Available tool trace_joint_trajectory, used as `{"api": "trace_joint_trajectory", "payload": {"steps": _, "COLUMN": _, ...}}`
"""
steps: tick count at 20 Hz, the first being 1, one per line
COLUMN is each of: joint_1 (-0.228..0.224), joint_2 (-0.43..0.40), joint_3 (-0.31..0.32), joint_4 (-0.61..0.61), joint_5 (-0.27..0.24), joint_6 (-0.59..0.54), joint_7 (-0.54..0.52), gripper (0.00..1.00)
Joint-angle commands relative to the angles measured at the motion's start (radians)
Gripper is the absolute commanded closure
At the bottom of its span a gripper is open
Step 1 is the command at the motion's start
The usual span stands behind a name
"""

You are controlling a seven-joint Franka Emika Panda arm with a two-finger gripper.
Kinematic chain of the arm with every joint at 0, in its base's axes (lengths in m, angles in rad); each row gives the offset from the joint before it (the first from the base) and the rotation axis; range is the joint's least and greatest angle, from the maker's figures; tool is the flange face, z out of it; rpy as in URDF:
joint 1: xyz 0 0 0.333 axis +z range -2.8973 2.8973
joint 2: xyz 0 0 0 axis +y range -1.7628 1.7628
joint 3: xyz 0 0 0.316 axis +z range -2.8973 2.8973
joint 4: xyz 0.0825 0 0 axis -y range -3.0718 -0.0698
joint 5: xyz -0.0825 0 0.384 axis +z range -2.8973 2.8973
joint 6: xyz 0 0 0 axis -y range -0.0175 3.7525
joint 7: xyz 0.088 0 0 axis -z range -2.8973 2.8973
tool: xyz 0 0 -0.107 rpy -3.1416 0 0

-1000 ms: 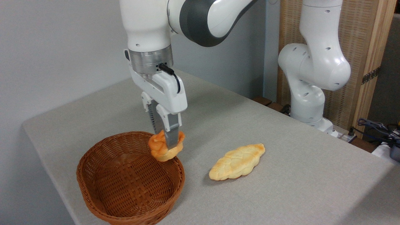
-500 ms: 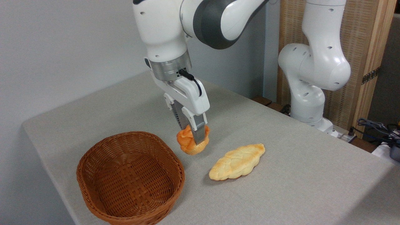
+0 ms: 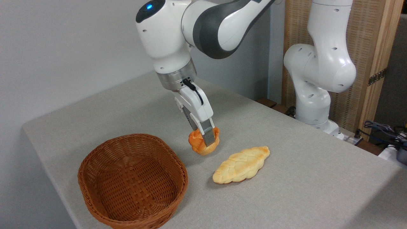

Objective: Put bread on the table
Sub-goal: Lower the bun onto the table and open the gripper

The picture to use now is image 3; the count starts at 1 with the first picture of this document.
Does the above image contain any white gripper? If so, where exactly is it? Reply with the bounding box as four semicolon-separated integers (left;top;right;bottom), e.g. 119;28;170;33
174;83;216;148

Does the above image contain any round orange bread roll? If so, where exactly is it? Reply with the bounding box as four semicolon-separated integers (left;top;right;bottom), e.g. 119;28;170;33
188;127;220;156

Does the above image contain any long braided bread loaf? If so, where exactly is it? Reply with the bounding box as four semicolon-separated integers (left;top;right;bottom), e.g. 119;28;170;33
212;146;270;184

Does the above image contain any brown wicker basket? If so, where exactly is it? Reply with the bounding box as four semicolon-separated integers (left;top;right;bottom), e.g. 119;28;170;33
78;134;189;229

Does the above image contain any black metal hinge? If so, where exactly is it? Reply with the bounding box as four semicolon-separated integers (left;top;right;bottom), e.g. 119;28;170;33
368;68;388;87

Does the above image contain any white box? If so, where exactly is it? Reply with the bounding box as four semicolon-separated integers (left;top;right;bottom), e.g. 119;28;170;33
378;144;407;170

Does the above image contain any wooden rattan screen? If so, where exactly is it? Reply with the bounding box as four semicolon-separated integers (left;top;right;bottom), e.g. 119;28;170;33
282;0;404;142

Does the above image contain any grey plastic object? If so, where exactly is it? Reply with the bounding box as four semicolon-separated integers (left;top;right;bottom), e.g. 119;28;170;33
396;147;407;165

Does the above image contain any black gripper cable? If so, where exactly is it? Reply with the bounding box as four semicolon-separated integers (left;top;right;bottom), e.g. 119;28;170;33
183;79;204;106

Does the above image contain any black cable bundle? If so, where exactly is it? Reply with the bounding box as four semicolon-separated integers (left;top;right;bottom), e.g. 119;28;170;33
363;120;407;150

